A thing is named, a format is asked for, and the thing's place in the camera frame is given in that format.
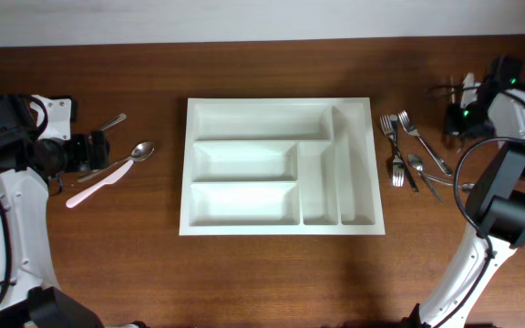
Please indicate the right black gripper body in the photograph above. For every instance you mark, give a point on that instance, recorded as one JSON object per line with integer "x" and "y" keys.
{"x": 468, "y": 119}

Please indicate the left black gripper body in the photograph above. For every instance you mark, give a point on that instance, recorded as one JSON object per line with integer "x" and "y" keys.
{"x": 80, "y": 155}

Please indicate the steel fork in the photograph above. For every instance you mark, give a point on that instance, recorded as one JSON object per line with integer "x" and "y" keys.
{"x": 411, "y": 130}
{"x": 398, "y": 168}

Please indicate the small steel teaspoon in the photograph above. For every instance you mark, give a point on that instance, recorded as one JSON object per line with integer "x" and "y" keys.
{"x": 417, "y": 164}

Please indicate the steel kitchen tongs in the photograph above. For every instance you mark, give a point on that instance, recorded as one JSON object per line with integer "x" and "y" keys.
{"x": 452, "y": 90}

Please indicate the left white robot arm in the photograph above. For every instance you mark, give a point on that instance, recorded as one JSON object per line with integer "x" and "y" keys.
{"x": 37, "y": 147}

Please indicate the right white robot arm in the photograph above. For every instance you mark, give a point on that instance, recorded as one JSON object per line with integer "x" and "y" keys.
{"x": 489, "y": 190}

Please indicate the pink plastic knife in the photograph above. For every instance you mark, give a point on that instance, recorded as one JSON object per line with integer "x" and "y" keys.
{"x": 108, "y": 180}

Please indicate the large steel spoon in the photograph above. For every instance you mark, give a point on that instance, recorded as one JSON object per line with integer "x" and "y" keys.
{"x": 141, "y": 152}

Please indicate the white plastic cutlery tray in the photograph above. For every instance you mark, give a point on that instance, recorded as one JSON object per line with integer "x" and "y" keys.
{"x": 280, "y": 166}

